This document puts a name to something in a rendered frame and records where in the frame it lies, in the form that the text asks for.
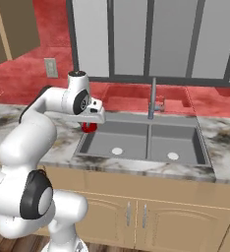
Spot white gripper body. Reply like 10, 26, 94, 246
45, 107, 107, 125

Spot red mug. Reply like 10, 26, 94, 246
81, 121, 98, 134

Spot grey double sink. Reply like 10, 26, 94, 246
73, 111, 213, 167

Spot grey metal tap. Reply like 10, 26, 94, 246
147, 77, 166, 120

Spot dark framed window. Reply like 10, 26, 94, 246
65, 0, 230, 89

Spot tan cupboard door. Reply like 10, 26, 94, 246
135, 199, 230, 252
83, 193, 138, 249

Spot grey wall outlet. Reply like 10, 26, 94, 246
43, 57, 60, 79

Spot grey cupboard handle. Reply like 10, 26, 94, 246
126, 201, 132, 227
142, 203, 148, 229

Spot tan wall cabinet door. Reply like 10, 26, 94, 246
0, 0, 42, 61

